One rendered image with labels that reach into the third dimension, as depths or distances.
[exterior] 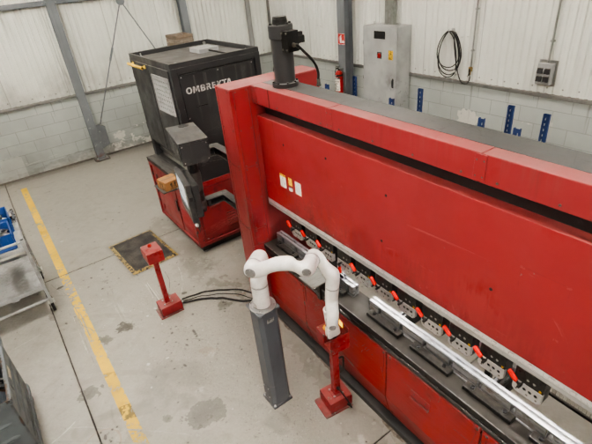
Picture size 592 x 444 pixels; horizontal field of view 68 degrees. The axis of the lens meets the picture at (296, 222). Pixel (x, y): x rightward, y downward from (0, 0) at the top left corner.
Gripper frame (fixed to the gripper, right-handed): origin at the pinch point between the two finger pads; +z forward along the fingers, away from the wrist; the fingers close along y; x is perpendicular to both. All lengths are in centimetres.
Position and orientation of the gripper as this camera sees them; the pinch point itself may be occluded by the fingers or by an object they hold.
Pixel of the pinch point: (334, 340)
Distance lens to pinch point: 325.6
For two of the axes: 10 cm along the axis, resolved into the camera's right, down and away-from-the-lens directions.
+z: 1.6, 8.3, 5.4
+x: 4.6, 4.2, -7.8
